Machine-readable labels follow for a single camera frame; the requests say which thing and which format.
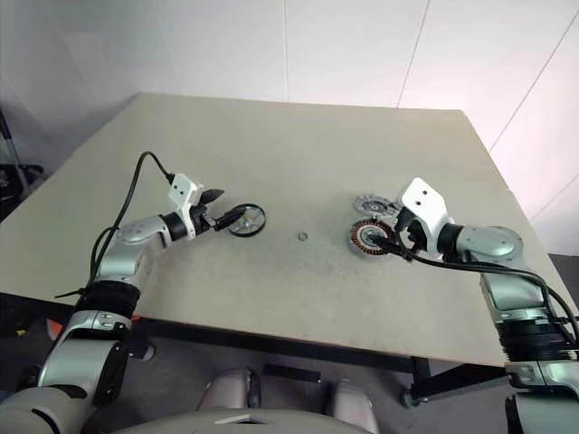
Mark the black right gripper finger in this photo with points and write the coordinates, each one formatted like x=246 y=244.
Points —
x=400 y=220
x=385 y=244

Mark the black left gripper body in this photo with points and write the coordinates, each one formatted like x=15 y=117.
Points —
x=200 y=221

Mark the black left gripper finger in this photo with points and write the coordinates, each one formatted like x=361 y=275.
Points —
x=224 y=221
x=211 y=196

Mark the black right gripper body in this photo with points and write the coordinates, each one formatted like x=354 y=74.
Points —
x=411 y=223

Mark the motor stator with copper windings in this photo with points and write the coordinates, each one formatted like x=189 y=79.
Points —
x=359 y=239

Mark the black round disc part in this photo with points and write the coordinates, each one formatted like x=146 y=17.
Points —
x=262 y=220

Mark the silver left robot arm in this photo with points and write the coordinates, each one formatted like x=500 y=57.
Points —
x=120 y=260

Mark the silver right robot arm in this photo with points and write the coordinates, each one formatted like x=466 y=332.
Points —
x=493 y=244

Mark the silver metal rotor plate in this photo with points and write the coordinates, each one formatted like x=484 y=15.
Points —
x=368 y=205

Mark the black caster wheel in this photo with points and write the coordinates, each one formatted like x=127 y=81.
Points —
x=409 y=400

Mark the black flat bar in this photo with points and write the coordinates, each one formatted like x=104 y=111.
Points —
x=291 y=374

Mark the grey rounded shape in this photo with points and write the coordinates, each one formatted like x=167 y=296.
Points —
x=226 y=389
x=353 y=402

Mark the black tripod stand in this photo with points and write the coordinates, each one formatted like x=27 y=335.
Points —
x=27 y=174

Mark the orange floor object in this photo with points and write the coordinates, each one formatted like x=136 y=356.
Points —
x=53 y=327

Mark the grey robot torso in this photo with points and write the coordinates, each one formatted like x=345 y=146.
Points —
x=294 y=422

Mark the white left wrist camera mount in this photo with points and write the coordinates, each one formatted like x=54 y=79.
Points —
x=182 y=190

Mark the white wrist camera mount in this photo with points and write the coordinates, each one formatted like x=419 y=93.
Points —
x=423 y=194
x=182 y=190

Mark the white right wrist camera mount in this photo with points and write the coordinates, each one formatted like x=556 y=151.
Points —
x=423 y=194

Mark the black table frame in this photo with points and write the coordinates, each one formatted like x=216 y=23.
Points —
x=271 y=336

